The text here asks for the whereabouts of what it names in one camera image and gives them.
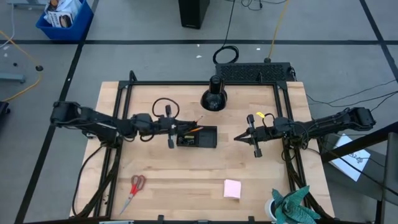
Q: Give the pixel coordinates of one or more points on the black table frame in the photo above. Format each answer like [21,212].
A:
[186,83]

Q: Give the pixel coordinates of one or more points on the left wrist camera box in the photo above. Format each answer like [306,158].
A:
[161,126]

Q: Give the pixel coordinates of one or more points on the white paper sheet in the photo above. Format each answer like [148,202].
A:
[357,158]

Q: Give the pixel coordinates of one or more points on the grey desk foot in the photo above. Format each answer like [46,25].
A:
[12,77]

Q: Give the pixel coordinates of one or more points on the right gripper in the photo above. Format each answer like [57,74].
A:
[255,137]

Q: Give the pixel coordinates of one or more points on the printed bags in bin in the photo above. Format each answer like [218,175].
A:
[60,14]

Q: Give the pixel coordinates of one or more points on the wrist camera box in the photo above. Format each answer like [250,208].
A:
[161,126]
[270,132]

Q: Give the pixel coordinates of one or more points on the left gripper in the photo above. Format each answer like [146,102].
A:
[171,137]

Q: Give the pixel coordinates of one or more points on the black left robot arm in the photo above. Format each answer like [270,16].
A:
[93,119]

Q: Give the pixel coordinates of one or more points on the black perforated computer case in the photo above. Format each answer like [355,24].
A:
[248,73]

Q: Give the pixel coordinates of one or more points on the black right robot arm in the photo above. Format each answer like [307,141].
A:
[335,119]

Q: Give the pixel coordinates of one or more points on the teal cloth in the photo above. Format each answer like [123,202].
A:
[292,208]

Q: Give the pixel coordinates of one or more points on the pink sticky note pad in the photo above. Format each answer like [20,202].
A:
[232,188]

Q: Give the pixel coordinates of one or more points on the black binder clip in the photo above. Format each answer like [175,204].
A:
[187,142]
[192,142]

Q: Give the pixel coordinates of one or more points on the black desk lamp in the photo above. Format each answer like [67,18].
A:
[213,101]

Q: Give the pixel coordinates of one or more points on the blue plastic bin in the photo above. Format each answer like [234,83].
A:
[65,32]

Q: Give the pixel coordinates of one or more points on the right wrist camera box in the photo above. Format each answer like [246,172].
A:
[270,132]

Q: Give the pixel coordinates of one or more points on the black mesh desk organizer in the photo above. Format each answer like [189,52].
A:
[206,138]

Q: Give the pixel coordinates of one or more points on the black gantry post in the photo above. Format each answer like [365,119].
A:
[373,138]

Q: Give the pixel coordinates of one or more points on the small yellow label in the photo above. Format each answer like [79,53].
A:
[188,137]

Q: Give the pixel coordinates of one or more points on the black tower box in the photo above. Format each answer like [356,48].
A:
[192,12]

